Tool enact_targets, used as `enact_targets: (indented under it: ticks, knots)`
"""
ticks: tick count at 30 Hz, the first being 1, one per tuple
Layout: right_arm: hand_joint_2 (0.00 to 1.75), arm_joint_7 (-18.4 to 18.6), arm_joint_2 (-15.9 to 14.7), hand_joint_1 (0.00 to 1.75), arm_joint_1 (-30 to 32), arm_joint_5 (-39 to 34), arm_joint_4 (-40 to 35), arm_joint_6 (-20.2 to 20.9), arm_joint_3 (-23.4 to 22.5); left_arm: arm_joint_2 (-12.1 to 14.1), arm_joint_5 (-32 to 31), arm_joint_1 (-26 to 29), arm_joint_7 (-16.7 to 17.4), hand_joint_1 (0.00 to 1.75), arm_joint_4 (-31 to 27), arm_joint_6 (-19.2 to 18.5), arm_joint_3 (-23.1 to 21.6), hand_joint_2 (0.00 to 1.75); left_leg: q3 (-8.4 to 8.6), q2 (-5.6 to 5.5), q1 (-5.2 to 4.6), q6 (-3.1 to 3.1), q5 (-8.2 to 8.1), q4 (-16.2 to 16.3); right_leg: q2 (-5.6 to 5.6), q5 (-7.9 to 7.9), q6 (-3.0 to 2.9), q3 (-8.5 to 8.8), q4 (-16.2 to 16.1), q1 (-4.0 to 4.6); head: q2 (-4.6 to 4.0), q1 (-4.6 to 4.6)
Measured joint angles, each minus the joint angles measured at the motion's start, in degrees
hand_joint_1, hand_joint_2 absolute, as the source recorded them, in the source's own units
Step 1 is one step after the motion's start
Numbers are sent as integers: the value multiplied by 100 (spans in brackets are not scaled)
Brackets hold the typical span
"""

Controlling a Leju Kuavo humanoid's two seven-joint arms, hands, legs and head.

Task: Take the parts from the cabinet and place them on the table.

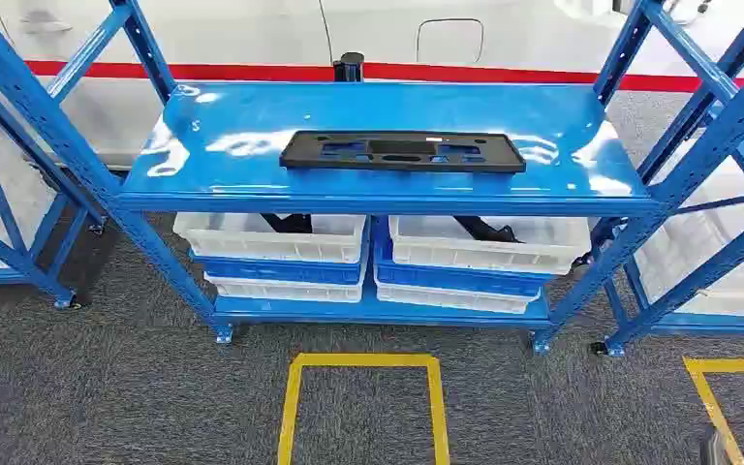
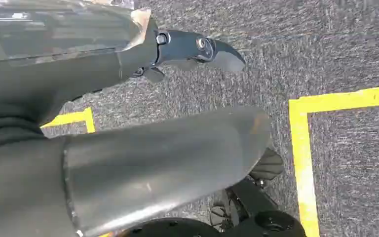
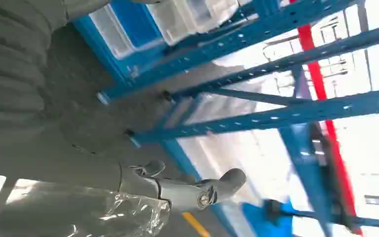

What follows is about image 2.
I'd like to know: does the yellow floor tape square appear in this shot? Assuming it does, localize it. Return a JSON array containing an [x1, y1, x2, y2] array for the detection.
[[40, 107, 96, 134], [288, 84, 379, 237]]

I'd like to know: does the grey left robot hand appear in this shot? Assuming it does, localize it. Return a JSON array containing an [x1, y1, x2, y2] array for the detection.
[[0, 0, 272, 237]]

